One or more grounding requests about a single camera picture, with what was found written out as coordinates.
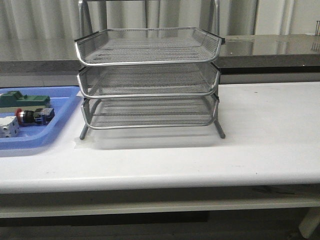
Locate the red emergency stop button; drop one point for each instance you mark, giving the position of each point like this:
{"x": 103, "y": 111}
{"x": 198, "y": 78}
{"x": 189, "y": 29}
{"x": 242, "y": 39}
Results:
{"x": 41, "y": 116}

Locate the clear tape patch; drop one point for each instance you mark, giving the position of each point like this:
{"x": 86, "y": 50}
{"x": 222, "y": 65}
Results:
{"x": 87, "y": 142}

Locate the blue plastic tray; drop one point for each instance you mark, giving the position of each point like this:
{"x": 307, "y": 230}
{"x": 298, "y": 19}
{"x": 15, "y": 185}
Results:
{"x": 63, "y": 99}

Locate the white circuit breaker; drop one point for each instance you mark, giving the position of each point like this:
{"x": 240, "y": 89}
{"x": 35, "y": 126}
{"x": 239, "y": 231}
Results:
{"x": 9, "y": 127}

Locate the green terminal block module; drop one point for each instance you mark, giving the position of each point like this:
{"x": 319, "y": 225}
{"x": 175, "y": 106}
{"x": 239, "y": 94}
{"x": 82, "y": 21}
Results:
{"x": 13, "y": 100}

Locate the dark back counter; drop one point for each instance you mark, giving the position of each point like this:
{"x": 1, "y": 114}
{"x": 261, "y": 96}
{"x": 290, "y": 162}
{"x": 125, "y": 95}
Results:
{"x": 241, "y": 54}

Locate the white table leg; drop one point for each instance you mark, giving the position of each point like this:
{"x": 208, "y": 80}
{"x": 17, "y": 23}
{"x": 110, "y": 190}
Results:
{"x": 310, "y": 222}

